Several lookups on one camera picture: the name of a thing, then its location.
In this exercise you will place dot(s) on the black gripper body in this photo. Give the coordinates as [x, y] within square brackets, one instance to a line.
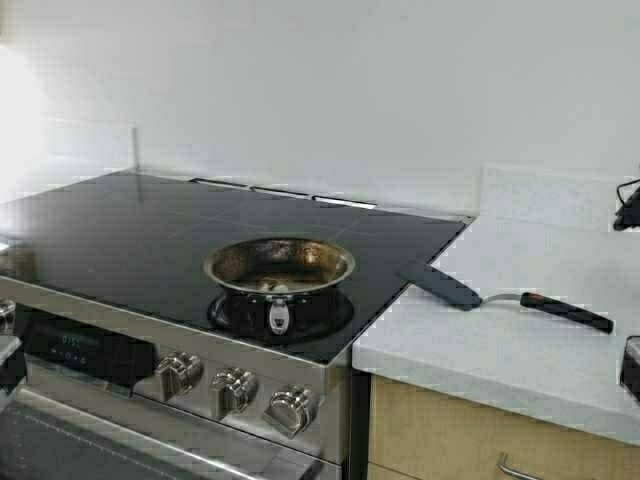
[628, 214]

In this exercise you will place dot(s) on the black appliance at right edge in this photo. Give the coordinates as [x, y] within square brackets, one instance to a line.
[630, 367]

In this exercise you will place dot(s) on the middle steel stove knob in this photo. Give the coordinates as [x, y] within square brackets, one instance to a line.
[231, 391]

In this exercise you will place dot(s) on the steel stove knob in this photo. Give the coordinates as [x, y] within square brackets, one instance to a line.
[177, 374]
[292, 409]
[231, 391]

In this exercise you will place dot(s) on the steel frying pan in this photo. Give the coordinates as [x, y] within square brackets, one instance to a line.
[312, 269]

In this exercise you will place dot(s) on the wooden base cabinet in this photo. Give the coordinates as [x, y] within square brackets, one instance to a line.
[421, 434]

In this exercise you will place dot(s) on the right steel stove knob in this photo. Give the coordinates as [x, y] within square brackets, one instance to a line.
[292, 409]

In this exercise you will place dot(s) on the left steel stove knob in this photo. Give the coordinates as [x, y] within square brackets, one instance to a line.
[177, 374]

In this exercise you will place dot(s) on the steel drawer handle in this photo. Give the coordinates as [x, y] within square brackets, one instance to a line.
[507, 469]

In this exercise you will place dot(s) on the black spatula orange accent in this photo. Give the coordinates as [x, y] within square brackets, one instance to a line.
[460, 296]

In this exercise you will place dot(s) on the far left steel knob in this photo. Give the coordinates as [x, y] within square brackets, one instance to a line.
[7, 316]

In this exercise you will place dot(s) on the raw grey shrimp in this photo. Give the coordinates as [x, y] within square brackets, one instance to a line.
[271, 285]

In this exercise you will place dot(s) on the black object at left edge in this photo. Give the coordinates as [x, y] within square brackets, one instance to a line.
[13, 366]

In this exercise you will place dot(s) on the stainless steel electric range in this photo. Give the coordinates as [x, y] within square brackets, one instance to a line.
[107, 277]

